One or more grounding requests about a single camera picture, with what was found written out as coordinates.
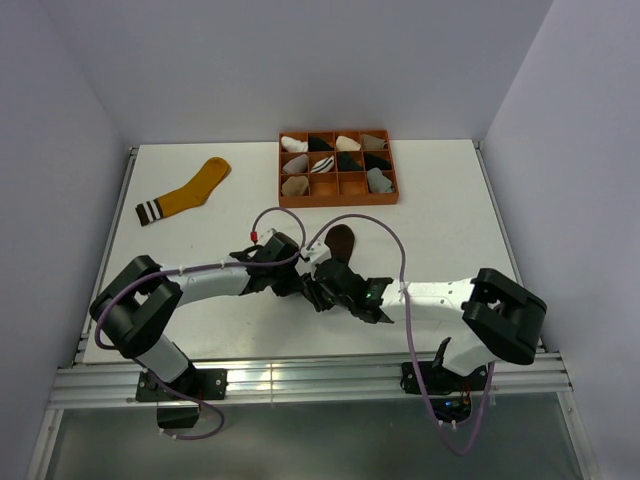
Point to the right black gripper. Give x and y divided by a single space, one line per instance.
312 287

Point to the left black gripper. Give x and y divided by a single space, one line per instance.
292 286

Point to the dark brown sock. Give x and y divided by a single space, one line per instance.
340 240

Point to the grey sock black stripes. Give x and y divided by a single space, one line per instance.
378 183

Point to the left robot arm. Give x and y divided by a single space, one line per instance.
135 308

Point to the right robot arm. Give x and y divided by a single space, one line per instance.
498 318

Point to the beige rolled sock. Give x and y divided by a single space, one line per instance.
295 186

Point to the orange compartment tray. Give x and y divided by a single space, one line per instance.
335 188

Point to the grey rolled sock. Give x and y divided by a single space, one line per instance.
296 165

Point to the white black striped rolled sock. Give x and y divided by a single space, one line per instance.
323 165

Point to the dark green rolled sock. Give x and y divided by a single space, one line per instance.
346 163

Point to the black rolled sock right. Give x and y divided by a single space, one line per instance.
373 161

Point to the mustard yellow sock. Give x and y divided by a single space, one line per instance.
194 193

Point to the black rolled sock top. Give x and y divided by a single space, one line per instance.
318 144

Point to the cream rolled sock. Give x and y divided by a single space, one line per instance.
344 143

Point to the taupe rolled sock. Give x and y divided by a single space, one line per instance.
370 142

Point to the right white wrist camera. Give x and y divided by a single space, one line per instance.
312 255

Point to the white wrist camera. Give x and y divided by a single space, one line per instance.
258 238
312 255

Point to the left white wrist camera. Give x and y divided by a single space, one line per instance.
258 238

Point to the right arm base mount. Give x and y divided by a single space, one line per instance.
449 393

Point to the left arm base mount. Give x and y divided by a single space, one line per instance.
182 403

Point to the aluminium frame rail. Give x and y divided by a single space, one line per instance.
355 378

